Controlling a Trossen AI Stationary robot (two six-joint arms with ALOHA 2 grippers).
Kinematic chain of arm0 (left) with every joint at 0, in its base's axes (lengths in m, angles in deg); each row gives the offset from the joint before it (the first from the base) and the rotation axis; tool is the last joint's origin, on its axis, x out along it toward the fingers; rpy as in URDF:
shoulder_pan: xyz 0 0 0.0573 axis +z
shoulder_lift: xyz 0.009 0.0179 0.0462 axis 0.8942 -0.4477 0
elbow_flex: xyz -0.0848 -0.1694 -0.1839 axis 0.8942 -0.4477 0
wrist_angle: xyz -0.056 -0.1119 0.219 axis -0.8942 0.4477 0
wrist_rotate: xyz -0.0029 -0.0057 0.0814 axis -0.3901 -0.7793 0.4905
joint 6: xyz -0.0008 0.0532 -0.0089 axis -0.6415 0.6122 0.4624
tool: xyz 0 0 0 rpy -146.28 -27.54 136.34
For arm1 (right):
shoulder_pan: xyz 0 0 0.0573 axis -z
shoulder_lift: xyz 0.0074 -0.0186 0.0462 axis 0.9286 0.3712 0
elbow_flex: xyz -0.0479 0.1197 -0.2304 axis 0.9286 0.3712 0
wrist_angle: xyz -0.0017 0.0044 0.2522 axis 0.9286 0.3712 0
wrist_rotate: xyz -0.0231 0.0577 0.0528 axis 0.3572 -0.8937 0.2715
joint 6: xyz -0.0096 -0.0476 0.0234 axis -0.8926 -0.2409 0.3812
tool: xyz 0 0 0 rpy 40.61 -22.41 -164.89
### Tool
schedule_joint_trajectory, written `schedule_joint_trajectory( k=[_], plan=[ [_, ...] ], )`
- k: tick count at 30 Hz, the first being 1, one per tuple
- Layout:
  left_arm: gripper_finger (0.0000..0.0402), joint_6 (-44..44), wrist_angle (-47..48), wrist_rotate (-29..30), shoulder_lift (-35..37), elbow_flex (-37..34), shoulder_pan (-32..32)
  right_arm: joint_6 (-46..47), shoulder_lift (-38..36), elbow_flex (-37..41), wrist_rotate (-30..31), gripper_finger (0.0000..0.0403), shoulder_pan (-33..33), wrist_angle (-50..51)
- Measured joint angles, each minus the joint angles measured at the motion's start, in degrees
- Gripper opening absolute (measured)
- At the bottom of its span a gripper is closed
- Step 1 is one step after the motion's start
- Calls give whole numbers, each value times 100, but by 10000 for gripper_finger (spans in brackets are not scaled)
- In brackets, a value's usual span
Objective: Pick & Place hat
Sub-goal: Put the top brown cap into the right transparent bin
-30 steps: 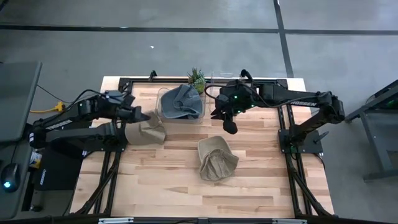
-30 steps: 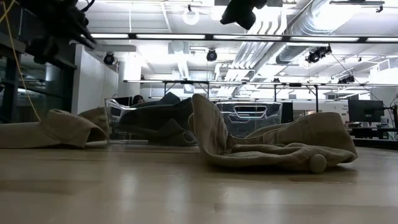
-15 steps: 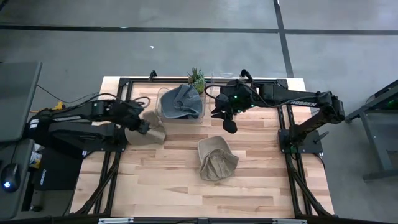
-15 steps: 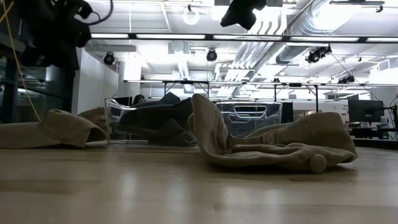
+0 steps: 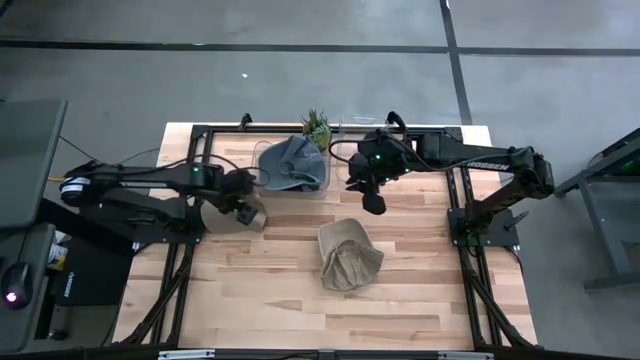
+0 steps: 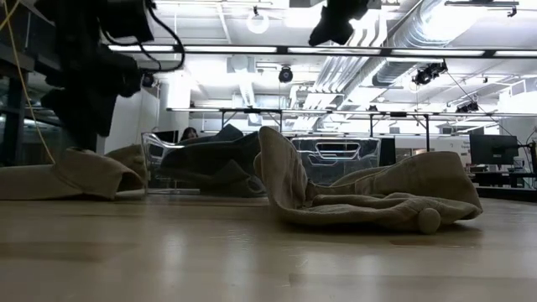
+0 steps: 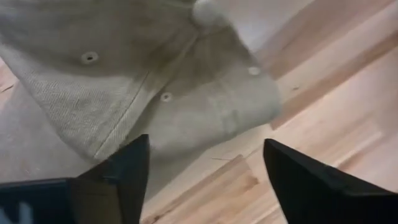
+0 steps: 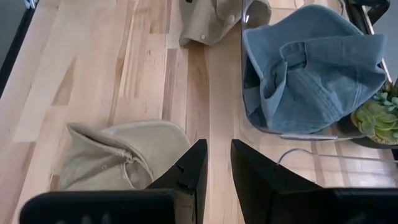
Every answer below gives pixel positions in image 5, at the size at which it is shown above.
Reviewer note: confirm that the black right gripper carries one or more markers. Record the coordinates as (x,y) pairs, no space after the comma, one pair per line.
(380,165)

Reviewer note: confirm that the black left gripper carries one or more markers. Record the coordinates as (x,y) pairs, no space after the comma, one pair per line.
(237,187)

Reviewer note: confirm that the beige bucket hat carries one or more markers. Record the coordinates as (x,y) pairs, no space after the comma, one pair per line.
(220,220)
(350,260)

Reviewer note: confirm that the grey knit hat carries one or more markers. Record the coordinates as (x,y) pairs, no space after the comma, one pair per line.
(292,157)

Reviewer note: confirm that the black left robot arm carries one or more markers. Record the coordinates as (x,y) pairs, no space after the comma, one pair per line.
(150,175)

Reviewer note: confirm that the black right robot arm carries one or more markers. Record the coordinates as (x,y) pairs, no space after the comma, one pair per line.
(475,155)

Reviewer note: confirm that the green succulent plant in pot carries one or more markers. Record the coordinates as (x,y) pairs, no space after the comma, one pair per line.
(317,127)

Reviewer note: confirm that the black Trossen control box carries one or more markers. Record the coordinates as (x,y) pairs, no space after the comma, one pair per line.
(95,280)

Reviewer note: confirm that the small yellow white box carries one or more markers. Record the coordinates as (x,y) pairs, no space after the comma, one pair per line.
(59,257)

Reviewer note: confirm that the grey flat desk panel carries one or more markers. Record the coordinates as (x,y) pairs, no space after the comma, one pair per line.
(25,160)

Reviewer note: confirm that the grey metal stand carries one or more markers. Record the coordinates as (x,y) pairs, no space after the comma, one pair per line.
(600,225)

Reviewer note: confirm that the black computer mouse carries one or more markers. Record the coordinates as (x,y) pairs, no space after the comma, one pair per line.
(17,285)

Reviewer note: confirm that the grey side desk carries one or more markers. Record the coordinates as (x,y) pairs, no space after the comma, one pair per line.
(15,330)

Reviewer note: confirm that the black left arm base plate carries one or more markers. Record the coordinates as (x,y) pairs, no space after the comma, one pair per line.
(165,235)

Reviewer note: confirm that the black aluminium table frame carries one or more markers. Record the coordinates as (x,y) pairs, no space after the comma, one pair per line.
(452,195)

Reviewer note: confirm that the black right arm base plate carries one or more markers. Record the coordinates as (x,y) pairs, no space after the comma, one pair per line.
(505,237)

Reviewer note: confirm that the silver metal bracket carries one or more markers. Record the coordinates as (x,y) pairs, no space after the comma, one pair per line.
(185,355)
(465,356)

